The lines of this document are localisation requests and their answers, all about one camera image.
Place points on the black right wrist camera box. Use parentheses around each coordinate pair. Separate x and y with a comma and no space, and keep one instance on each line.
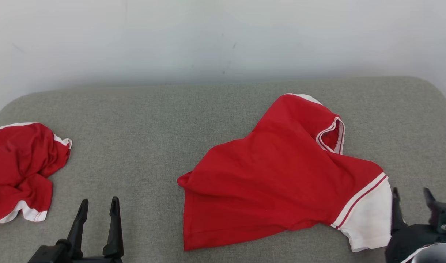
(444,215)

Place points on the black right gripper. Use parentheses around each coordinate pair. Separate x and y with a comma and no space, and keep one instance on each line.
(409,241)

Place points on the red basketball shorts number 23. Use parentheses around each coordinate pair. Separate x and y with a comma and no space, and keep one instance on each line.
(18,164)

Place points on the grey fabric sofa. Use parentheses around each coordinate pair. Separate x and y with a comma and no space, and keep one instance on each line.
(142,146)

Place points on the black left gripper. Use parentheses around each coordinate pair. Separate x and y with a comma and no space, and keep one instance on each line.
(62,254)

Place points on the red Bulls basketball jersey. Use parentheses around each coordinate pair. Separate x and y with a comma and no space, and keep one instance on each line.
(274,175)

